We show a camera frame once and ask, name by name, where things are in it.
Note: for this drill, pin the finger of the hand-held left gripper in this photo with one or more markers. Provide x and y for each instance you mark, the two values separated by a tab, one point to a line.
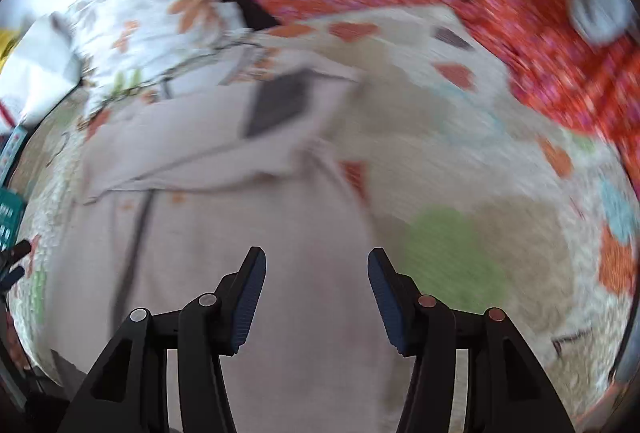
17	249
11	277

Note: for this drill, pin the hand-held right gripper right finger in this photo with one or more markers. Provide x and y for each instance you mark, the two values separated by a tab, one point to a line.
387	300

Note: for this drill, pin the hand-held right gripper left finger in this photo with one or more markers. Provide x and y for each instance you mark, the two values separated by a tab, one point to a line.
247	300

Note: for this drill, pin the pale pink knit garment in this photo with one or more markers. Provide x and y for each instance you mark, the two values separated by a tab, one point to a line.
275	213

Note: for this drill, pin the teal box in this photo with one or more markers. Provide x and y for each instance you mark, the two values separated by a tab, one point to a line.
10	218

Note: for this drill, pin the white box with coloured dots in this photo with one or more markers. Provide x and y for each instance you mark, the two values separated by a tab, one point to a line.
10	153

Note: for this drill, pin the heart pattern quilted blanket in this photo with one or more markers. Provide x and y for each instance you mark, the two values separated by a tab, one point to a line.
500	213

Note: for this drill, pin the white paper bag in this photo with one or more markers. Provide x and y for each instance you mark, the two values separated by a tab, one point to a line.
45	63

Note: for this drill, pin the yellow plastic bag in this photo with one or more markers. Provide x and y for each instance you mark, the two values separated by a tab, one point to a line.
6	48

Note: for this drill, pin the white floral pillow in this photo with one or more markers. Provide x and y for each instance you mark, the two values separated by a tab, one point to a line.
145	8

